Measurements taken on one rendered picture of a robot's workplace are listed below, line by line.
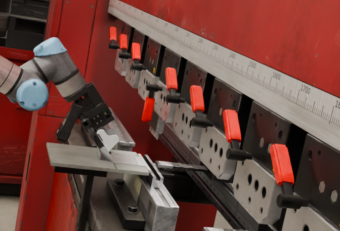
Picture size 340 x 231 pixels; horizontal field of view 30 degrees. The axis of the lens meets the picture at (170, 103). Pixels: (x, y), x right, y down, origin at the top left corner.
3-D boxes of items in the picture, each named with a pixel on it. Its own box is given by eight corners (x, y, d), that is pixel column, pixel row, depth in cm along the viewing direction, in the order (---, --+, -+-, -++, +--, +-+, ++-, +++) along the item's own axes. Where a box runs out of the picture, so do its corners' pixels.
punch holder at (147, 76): (136, 92, 184) (146, 36, 181) (164, 96, 187) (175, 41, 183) (147, 104, 170) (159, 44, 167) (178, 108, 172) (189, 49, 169)
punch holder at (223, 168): (196, 156, 128) (213, 76, 125) (235, 160, 130) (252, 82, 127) (220, 182, 114) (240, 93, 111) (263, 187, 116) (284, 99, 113)
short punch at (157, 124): (146, 130, 182) (152, 98, 180) (153, 130, 183) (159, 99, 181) (154, 140, 173) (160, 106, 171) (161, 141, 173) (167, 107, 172)
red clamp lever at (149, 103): (139, 120, 160) (146, 82, 158) (155, 122, 161) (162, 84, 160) (140, 121, 159) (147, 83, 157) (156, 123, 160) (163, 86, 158)
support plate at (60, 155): (46, 145, 180) (46, 142, 180) (135, 155, 187) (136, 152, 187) (50, 165, 163) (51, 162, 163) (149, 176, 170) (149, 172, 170)
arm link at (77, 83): (55, 87, 165) (54, 81, 173) (64, 102, 167) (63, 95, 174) (80, 73, 166) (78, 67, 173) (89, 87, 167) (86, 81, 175)
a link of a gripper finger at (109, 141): (127, 152, 171) (109, 123, 170) (108, 164, 170) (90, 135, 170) (127, 151, 174) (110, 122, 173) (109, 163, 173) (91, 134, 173)
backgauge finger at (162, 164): (151, 162, 185) (154, 146, 184) (232, 171, 193) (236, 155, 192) (160, 176, 174) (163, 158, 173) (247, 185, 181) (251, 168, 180)
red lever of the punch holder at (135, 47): (131, 40, 182) (132, 67, 176) (145, 43, 183) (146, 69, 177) (129, 44, 183) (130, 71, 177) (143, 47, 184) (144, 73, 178)
